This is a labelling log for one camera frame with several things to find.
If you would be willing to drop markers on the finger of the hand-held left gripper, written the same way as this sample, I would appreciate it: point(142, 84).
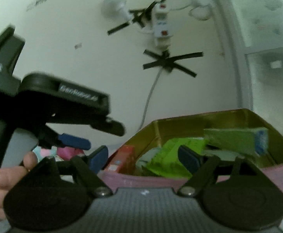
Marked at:
point(75, 142)
point(111, 127)

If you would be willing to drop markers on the white plug adapter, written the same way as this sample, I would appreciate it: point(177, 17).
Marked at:
point(114, 4)

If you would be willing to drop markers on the bright green packet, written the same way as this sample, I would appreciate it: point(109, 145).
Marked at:
point(165, 159)

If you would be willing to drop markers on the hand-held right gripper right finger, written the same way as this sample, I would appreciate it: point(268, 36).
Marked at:
point(188, 159)

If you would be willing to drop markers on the person's left hand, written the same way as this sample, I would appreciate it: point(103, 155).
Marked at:
point(7, 178)

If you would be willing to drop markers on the crossed black tape strips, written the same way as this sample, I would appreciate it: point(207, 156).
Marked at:
point(141, 15)

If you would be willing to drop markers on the white label on glass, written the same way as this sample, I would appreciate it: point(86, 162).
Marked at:
point(276, 64)

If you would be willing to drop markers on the white power strip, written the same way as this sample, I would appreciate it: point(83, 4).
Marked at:
point(161, 20)

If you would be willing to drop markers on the pink biscuit box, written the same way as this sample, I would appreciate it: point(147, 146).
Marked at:
point(180, 126)

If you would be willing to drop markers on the teal and pink plush toy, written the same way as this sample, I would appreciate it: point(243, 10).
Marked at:
point(45, 153)

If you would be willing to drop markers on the green carton with blue end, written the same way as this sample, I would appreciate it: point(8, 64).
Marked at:
point(229, 137)

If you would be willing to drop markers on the orange small box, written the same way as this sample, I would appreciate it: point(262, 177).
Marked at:
point(120, 159)

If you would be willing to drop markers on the pink foil packet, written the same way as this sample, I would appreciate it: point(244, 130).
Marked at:
point(68, 153)

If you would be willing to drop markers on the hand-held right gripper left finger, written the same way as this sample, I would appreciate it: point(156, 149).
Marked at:
point(99, 155)

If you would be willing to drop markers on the white window frame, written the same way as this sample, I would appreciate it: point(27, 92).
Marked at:
point(231, 41)

